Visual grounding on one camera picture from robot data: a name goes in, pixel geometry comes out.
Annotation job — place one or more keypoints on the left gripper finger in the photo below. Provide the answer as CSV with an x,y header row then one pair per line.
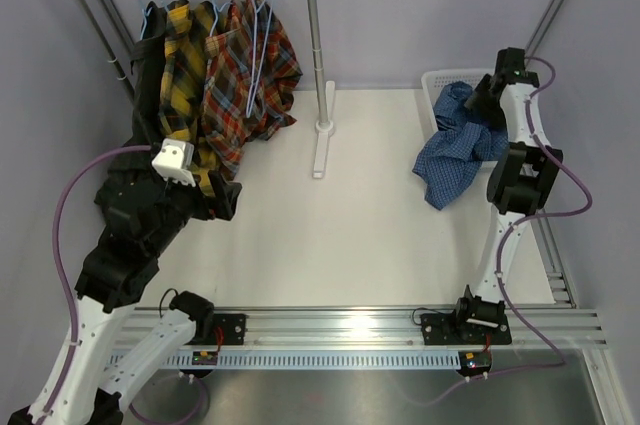
x,y
225,193
222,208

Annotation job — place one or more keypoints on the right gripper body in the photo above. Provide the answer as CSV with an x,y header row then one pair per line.
x,y
482,89

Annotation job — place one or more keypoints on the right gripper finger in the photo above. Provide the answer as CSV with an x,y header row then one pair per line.
x,y
474,105
495,120

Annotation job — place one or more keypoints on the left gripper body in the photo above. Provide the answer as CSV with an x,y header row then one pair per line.
x,y
183,203

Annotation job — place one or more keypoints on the blue checked shirt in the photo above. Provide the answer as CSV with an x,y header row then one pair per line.
x,y
446,184

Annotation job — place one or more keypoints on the red plaid shirt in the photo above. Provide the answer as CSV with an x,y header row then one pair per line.
x,y
227,82

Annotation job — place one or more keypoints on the blue hanger of red shirt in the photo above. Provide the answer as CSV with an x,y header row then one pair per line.
x,y
219,11

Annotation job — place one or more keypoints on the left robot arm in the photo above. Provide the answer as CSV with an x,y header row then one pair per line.
x,y
83,388

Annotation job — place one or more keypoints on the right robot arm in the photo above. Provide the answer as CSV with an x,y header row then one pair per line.
x,y
517,189

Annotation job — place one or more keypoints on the black shirt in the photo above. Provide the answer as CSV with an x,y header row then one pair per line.
x,y
148,60

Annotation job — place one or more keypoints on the yellow plaid shirt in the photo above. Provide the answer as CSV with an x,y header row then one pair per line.
x,y
182,84

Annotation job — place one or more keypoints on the blue hanger of black shirt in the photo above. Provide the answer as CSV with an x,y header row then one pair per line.
x,y
145,12

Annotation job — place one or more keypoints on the white plastic basket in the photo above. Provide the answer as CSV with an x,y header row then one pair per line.
x,y
435,90

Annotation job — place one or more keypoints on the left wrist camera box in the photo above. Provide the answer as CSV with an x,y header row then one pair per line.
x,y
173,161

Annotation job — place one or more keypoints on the white slotted cable duct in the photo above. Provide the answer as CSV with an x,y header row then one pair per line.
x,y
237,359

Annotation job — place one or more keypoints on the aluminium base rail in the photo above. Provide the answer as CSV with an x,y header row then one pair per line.
x,y
376,328

